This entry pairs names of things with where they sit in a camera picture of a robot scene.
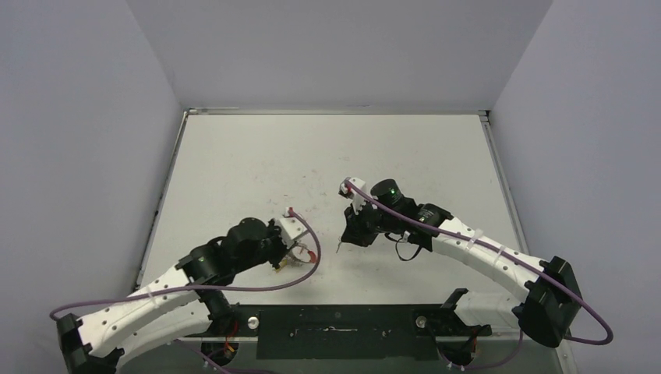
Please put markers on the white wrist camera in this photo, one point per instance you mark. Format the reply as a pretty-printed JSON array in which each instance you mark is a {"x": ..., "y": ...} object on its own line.
[
  {"x": 292, "y": 229},
  {"x": 353, "y": 189}
]

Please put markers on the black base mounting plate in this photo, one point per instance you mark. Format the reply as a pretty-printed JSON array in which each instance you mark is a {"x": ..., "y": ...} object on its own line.
[{"x": 345, "y": 331}]

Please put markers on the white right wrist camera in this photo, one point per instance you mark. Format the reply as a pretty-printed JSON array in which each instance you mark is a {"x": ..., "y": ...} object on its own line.
[{"x": 353, "y": 189}]

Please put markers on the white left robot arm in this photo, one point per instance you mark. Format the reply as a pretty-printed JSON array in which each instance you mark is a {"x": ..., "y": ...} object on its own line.
[{"x": 184, "y": 300}]

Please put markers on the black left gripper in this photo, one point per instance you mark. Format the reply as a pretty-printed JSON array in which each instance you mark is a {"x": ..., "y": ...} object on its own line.
[{"x": 274, "y": 231}]

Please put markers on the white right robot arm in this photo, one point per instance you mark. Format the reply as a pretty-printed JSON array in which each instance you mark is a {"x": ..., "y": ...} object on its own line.
[{"x": 542, "y": 296}]

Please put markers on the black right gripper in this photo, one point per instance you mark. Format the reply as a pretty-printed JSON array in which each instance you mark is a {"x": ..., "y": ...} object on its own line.
[{"x": 353, "y": 230}]

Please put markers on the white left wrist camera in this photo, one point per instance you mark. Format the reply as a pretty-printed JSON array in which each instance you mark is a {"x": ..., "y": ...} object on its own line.
[{"x": 292, "y": 229}]

